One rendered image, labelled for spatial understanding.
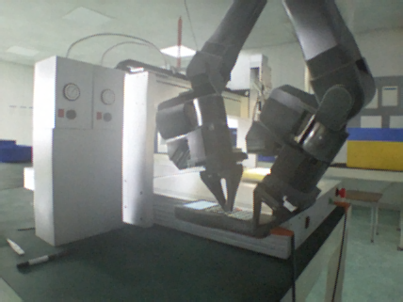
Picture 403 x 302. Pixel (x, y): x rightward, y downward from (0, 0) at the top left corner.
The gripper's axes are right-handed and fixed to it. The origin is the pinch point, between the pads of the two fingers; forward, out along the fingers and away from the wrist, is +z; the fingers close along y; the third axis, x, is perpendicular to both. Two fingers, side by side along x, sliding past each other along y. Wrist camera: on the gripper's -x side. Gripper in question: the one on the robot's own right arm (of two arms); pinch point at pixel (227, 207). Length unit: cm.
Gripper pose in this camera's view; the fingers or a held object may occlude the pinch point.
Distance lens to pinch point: 49.5
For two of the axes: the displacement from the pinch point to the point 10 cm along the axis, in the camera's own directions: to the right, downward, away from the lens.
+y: -6.4, 0.2, -7.7
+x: 7.4, -2.1, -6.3
